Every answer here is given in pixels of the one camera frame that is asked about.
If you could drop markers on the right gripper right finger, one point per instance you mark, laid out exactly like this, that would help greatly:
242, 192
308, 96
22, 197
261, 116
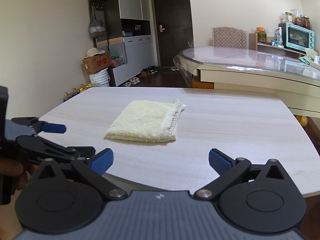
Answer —
230, 171

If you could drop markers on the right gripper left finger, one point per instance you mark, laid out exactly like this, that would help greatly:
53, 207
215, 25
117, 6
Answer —
90, 172

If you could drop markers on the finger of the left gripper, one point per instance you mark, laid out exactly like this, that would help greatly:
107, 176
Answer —
81, 151
43, 126

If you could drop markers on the cream terry towel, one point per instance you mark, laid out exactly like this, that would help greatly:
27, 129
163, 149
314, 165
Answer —
147, 121

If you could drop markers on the person's left hand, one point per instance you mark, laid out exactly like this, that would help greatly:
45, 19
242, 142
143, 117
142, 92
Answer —
13, 168

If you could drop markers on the bottles on floor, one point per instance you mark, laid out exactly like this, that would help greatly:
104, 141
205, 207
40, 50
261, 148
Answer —
76, 91

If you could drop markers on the white plastic bucket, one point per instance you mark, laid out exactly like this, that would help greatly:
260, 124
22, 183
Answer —
100, 79

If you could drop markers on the cardboard box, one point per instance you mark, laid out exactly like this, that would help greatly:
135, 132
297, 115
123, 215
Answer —
92, 65

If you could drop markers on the straw hat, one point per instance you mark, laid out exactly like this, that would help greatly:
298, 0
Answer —
94, 52

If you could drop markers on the hanging grey bag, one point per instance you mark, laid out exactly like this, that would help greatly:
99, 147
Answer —
96, 26

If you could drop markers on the shoes on floor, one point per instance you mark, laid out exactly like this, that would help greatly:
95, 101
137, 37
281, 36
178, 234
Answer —
146, 72

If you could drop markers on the dining table with glass top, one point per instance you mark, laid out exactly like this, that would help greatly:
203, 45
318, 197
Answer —
295, 83

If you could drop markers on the quilted beige chair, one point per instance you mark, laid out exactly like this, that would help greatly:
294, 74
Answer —
228, 37

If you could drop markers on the green jar orange lid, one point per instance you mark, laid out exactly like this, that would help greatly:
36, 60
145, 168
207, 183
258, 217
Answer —
261, 34

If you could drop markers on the grey white cabinet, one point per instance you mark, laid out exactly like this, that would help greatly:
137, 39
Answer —
127, 36

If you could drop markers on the teal toaster oven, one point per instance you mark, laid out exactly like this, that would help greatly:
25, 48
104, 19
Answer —
296, 37

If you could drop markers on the dark brown door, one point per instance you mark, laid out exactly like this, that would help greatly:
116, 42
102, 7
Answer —
173, 27

